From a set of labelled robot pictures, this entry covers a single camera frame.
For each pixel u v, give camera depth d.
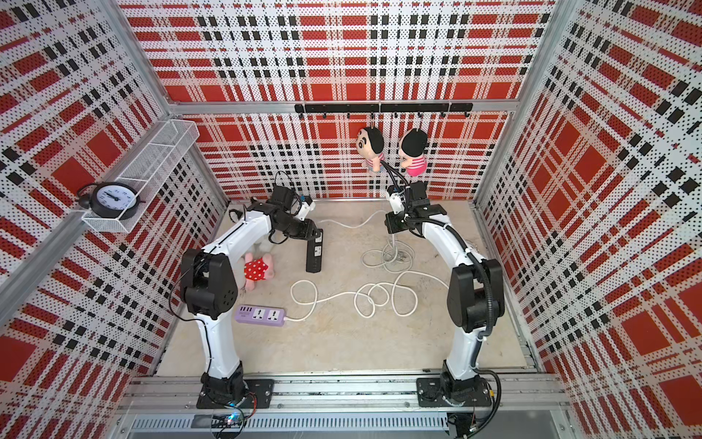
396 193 0.82
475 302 0.49
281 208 0.75
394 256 0.96
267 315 0.86
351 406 0.73
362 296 0.91
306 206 0.88
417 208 0.68
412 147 0.96
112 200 0.64
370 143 0.91
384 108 0.89
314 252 0.93
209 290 0.53
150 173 0.71
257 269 0.93
